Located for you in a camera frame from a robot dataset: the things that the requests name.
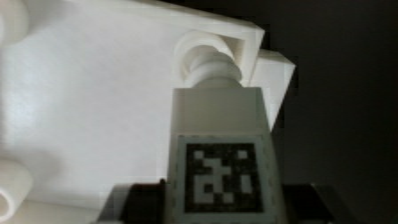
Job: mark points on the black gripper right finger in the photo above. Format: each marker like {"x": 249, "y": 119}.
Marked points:
{"x": 315, "y": 206}

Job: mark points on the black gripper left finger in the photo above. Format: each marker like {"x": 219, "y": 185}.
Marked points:
{"x": 135, "y": 204}

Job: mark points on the white leg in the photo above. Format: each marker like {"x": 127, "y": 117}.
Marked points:
{"x": 223, "y": 189}

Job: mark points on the white square tabletop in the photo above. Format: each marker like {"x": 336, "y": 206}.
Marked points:
{"x": 86, "y": 85}

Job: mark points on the white U-shaped fence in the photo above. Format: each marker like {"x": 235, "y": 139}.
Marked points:
{"x": 270, "y": 78}

